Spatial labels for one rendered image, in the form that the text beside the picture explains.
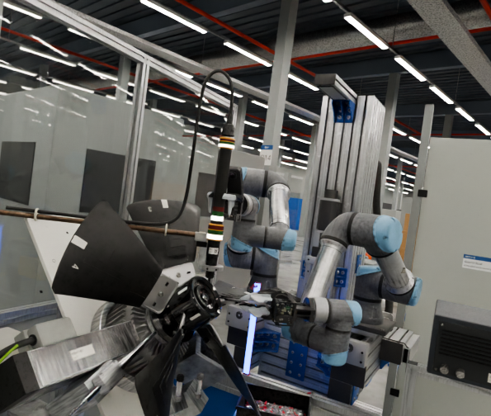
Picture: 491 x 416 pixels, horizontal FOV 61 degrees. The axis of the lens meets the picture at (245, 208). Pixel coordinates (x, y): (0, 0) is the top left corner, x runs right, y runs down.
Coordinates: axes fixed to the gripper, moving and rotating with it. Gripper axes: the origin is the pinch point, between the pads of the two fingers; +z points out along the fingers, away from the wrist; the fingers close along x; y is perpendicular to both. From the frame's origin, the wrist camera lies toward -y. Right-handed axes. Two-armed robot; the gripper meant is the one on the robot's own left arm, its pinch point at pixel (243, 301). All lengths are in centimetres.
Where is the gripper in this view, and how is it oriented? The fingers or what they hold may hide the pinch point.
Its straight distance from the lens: 126.3
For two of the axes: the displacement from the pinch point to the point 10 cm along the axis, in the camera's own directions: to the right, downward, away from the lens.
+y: 1.7, 1.5, -9.7
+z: -9.8, -1.2, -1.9
